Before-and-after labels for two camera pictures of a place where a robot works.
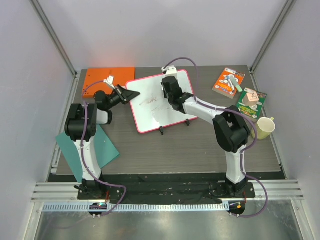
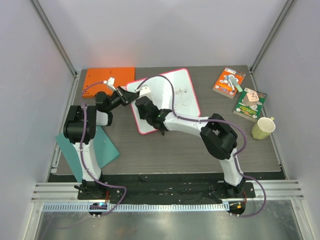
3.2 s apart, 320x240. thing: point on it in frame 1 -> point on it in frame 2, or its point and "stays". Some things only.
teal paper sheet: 105,150 stays
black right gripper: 178,99 -> 142,104
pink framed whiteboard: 151,109 stays
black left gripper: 125,95 stays
